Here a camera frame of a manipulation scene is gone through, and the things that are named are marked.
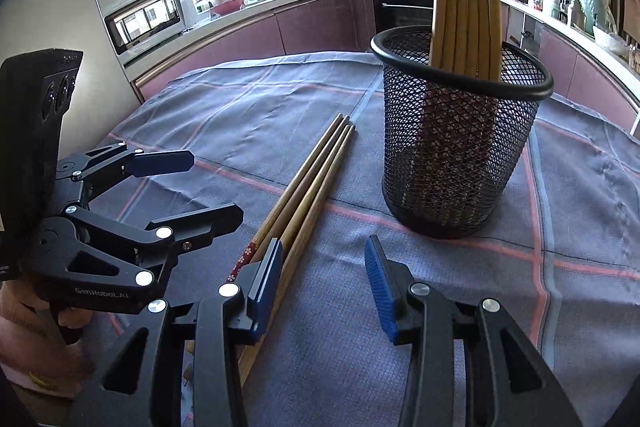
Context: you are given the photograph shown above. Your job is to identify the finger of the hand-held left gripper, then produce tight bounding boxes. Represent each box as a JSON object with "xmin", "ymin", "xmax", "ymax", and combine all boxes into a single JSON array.
[
  {"xmin": 64, "ymin": 202, "xmax": 245, "ymax": 282},
  {"xmin": 55, "ymin": 142, "xmax": 196, "ymax": 184}
]

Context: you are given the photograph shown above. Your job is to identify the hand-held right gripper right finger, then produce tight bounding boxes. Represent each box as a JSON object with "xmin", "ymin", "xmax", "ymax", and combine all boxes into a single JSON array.
[{"xmin": 364, "ymin": 234, "xmax": 583, "ymax": 427}]

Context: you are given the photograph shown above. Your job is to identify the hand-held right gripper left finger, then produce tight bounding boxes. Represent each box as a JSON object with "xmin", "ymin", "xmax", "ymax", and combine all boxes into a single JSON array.
[{"xmin": 62, "ymin": 237, "xmax": 284, "ymax": 427}]

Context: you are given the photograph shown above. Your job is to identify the wooden chopsticks group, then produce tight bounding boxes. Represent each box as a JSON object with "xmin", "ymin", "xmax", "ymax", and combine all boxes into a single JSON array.
[{"xmin": 237, "ymin": 123, "xmax": 357, "ymax": 385}]

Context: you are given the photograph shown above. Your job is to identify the black mesh holder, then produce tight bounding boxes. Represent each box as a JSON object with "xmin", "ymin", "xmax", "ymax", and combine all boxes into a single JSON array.
[{"xmin": 370, "ymin": 26, "xmax": 555, "ymax": 240}]

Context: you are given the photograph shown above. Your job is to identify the person's left forearm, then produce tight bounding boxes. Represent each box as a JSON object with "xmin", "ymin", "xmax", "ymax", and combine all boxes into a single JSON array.
[{"xmin": 0, "ymin": 357, "xmax": 81, "ymax": 404}]

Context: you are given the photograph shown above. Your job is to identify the person's left hand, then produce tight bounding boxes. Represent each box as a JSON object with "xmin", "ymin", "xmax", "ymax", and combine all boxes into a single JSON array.
[{"xmin": 0, "ymin": 282, "xmax": 97, "ymax": 397}]

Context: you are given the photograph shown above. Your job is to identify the blue checked tablecloth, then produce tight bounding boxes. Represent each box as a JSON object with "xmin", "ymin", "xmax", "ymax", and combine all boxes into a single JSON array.
[{"xmin": 82, "ymin": 52, "xmax": 640, "ymax": 427}]

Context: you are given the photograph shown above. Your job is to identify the pink lower kitchen cabinets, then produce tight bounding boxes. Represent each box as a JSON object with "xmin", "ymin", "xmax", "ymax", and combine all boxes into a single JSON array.
[
  {"xmin": 500, "ymin": 2, "xmax": 640, "ymax": 108},
  {"xmin": 130, "ymin": 0, "xmax": 376, "ymax": 102}
]

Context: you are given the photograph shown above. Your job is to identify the white microwave oven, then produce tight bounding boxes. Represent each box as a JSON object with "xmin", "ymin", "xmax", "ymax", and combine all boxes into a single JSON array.
[{"xmin": 102, "ymin": 0, "xmax": 197, "ymax": 68}]

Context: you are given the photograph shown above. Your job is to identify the pink bowl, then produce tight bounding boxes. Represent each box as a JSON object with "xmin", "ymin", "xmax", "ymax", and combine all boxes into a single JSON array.
[{"xmin": 210, "ymin": 0, "xmax": 246, "ymax": 16}]

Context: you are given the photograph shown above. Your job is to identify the black built-in oven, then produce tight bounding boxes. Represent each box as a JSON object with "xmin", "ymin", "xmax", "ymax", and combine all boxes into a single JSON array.
[{"xmin": 371, "ymin": 0, "xmax": 435, "ymax": 35}]

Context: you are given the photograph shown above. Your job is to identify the white bowl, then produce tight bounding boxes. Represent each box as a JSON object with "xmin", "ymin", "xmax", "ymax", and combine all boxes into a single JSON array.
[{"xmin": 592, "ymin": 24, "xmax": 628, "ymax": 55}]

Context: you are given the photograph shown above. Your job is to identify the mint green appliance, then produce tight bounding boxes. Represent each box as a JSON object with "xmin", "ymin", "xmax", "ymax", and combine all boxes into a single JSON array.
[{"xmin": 574, "ymin": 0, "xmax": 616, "ymax": 32}]

